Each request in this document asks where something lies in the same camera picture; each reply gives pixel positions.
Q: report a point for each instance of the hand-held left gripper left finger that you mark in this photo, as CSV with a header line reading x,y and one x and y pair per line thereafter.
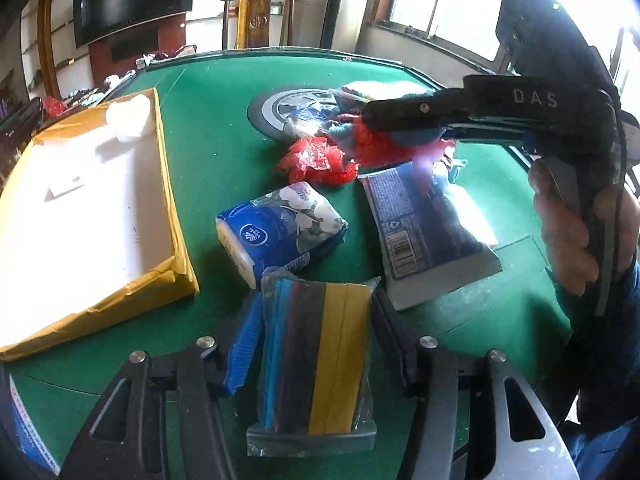
x,y
241,355

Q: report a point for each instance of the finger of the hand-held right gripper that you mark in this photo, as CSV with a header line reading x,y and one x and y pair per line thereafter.
x,y
415,110
490,134

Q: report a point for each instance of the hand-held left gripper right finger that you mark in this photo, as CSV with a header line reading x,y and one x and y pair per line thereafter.
x,y
395,340

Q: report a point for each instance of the red and blue knitted cloth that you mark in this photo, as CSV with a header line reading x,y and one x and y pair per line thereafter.
x,y
385,147

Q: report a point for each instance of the multicoloured cloth pack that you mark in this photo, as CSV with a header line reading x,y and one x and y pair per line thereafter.
x,y
320,360

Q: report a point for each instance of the blue wet wipes pack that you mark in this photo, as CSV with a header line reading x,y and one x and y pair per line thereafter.
x,y
425,240

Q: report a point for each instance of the red plastic bag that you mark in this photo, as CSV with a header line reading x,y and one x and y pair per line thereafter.
x,y
53,106
310,165

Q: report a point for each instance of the yellow cardboard box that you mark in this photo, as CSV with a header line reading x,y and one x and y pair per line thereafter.
x,y
75,260

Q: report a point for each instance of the person's right forearm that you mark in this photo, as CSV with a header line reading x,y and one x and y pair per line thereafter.
x,y
615,440

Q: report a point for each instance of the person's right hand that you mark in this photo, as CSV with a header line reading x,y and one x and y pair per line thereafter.
x,y
560,230

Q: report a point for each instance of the window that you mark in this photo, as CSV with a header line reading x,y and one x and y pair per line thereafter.
x,y
450,0

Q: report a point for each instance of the blue tissue pack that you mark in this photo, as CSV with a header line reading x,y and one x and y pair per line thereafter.
x,y
270,230

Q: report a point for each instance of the round table centre panel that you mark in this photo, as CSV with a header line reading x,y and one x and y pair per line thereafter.
x,y
277,105

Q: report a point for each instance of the wooden chair with round emblem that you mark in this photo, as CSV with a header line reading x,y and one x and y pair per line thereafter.
x,y
260,22

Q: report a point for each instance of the white card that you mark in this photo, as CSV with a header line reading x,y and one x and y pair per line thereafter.
x,y
65,189

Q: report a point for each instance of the white towel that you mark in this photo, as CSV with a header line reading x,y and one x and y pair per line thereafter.
x,y
130,117

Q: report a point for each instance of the black flat television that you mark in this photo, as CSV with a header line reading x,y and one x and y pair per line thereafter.
x,y
130,5

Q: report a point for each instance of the wooden wall shelf unit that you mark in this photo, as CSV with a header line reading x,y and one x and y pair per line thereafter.
x,y
55,35

